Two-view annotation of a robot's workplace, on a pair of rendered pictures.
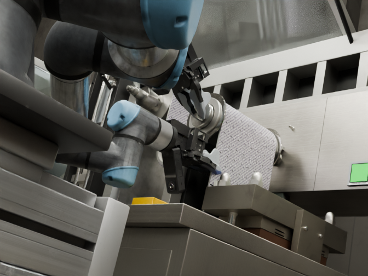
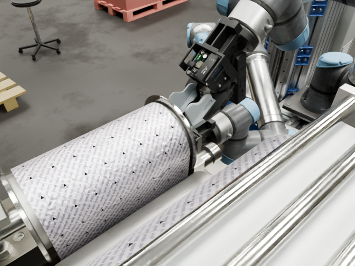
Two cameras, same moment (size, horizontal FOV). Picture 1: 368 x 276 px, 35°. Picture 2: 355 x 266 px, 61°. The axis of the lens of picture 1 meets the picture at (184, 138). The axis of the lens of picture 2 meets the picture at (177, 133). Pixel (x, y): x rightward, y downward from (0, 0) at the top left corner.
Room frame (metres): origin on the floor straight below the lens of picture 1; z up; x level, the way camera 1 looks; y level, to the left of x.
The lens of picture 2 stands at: (1.91, -0.03, 1.61)
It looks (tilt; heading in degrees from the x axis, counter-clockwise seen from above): 42 degrees down; 180
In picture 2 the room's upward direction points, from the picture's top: straight up
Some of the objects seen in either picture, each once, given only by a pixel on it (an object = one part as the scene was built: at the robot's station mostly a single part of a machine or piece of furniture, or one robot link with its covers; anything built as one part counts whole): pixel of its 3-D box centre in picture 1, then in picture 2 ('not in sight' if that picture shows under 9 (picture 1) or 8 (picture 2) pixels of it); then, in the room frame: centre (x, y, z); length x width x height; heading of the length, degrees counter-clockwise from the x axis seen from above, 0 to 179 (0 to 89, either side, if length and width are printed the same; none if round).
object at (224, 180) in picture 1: (224, 181); not in sight; (1.41, -0.12, 1.05); 0.04 x 0.04 x 0.04
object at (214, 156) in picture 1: (214, 160); not in sight; (1.45, -0.09, 1.11); 0.09 x 0.03 x 0.06; 129
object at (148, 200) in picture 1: (153, 207); not in sight; (1.24, 0.03, 0.91); 0.07 x 0.07 x 0.02; 40
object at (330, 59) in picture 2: not in sight; (332, 70); (0.85, 0.59, 0.98); 0.13 x 0.12 x 0.14; 37
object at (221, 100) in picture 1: (205, 117); (168, 134); (1.52, -0.05, 1.25); 0.15 x 0.01 x 0.15; 40
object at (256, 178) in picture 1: (256, 180); not in sight; (1.35, -0.19, 1.05); 0.04 x 0.04 x 0.04
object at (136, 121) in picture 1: (133, 122); (236, 117); (1.29, 0.12, 1.11); 0.11 x 0.08 x 0.09; 130
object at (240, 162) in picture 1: (241, 178); not in sight; (1.55, -0.18, 1.11); 0.23 x 0.01 x 0.18; 130
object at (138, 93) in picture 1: (134, 91); not in sight; (1.65, 0.18, 1.34); 0.06 x 0.03 x 0.03; 130
